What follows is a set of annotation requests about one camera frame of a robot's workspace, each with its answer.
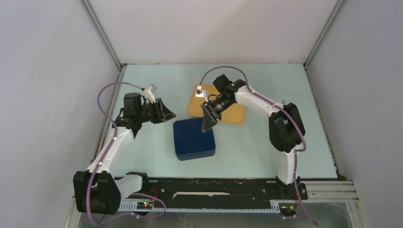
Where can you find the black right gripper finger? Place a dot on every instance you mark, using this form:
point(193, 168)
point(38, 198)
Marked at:
point(207, 109)
point(212, 120)

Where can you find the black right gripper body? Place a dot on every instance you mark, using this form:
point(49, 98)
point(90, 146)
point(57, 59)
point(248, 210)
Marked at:
point(220, 105)

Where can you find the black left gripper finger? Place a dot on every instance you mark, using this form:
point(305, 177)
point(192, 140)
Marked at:
point(164, 117)
point(162, 109)

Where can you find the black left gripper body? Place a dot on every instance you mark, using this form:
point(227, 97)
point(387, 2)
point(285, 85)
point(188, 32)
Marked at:
point(150, 113)

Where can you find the dark blue box lid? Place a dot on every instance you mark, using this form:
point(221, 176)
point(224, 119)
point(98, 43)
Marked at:
point(187, 134)

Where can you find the blue chocolate box with insert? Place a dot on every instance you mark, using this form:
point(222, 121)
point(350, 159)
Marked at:
point(189, 154)

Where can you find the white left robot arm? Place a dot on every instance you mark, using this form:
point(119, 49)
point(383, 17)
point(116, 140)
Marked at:
point(96, 189)

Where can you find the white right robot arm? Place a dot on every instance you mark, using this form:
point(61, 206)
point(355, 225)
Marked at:
point(286, 130)

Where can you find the yellow plastic tray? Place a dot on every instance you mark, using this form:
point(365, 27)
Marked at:
point(233, 115)

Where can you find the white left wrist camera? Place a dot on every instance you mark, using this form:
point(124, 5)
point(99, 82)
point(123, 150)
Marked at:
point(148, 93)

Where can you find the aluminium corner post left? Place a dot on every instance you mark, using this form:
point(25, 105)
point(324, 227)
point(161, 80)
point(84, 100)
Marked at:
point(89, 9)

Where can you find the aluminium corner post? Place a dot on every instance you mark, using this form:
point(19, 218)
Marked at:
point(323, 33)
point(89, 9)

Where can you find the aluminium corner post right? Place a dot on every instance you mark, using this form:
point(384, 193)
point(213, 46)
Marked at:
point(323, 33)

